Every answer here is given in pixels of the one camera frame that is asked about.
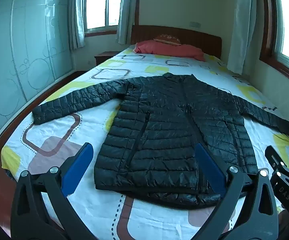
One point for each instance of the pale curtain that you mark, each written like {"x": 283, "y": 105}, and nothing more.
{"x": 127, "y": 12}
{"x": 75, "y": 15}
{"x": 242, "y": 27}

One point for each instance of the glass door wardrobe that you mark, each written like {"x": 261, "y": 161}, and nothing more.
{"x": 22, "y": 55}

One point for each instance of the wooden nightstand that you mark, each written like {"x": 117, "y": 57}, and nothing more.
{"x": 105, "y": 56}

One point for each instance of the orange patterned cushion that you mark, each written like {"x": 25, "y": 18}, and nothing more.
{"x": 167, "y": 39}

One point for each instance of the bed with patterned sheet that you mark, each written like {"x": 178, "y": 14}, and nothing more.
{"x": 59, "y": 130}

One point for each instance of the brown wooden headboard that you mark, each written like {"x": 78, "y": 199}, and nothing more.
{"x": 209, "y": 41}

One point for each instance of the window with white frame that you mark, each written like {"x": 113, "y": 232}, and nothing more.
{"x": 102, "y": 3}

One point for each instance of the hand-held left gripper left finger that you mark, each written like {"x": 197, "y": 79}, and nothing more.
{"x": 77, "y": 167}

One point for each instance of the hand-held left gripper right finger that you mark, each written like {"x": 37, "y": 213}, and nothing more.
{"x": 209, "y": 171}

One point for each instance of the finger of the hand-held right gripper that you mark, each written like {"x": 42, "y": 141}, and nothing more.
{"x": 285, "y": 182}

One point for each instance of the black puffer jacket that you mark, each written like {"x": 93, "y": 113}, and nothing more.
{"x": 169, "y": 130}

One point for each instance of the red pillow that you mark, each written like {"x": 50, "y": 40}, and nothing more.
{"x": 174, "y": 49}

